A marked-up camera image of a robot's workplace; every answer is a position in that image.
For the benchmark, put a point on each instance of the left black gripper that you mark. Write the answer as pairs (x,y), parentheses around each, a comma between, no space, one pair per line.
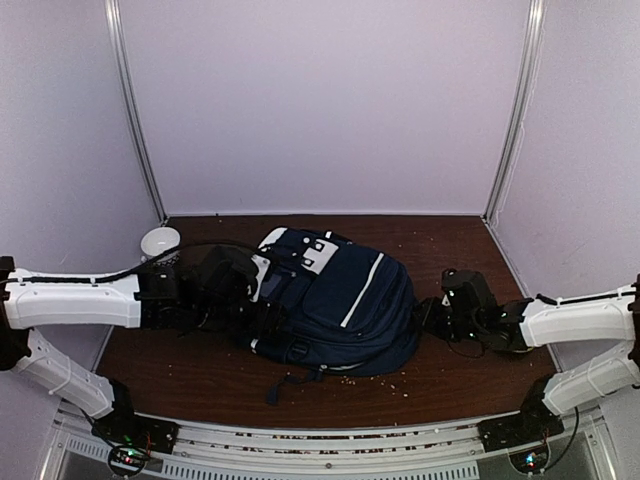
(258,324)

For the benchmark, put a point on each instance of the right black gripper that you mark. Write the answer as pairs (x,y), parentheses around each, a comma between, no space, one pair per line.
(428,315)

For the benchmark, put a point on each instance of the navy blue backpack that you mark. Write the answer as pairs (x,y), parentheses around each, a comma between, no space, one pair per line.
(350,308)

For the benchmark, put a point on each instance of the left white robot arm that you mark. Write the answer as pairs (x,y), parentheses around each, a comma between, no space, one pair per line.
(150,296)

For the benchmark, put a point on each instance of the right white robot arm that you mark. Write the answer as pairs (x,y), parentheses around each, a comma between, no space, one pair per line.
(611,315)

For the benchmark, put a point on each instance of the white patterned bowl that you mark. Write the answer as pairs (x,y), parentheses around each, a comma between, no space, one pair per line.
(157,241)

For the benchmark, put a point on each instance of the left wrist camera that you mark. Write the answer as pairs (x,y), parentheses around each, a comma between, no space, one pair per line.
(263,266)

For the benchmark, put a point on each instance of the right aluminium frame post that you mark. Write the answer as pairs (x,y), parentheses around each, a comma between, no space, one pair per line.
(523,91)

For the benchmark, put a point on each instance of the aluminium frame post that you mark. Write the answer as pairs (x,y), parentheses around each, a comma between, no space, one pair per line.
(523,91)
(117,38)

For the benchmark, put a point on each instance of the front aluminium rail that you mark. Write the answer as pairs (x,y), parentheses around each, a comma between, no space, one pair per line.
(444,450)

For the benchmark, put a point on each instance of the left aluminium frame post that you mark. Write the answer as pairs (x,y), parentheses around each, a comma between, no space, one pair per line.
(117,38)

